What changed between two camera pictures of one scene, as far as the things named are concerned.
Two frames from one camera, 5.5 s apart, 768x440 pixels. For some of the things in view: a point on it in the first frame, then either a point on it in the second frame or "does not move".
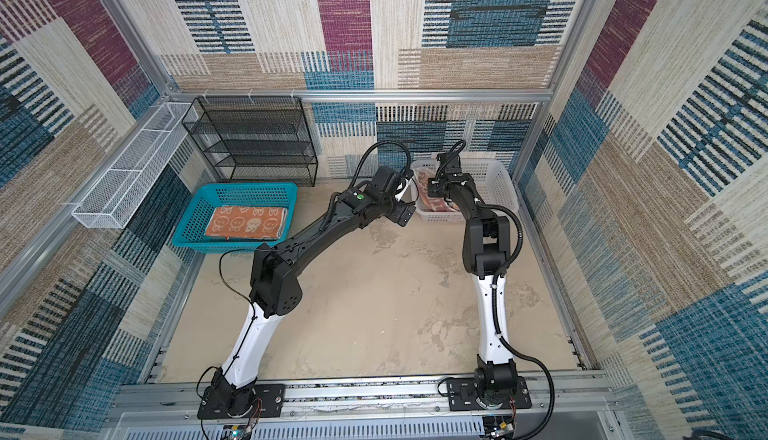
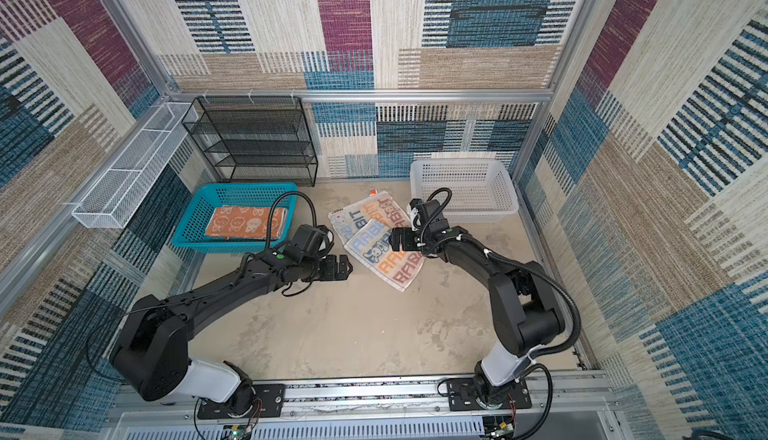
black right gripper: [432, 189] to [406, 235]
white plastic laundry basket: [490, 179] does not move
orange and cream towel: [245, 222] does not move
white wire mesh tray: [115, 198] does not move
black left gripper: [401, 208] to [332, 272]
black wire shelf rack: [264, 140] does not move
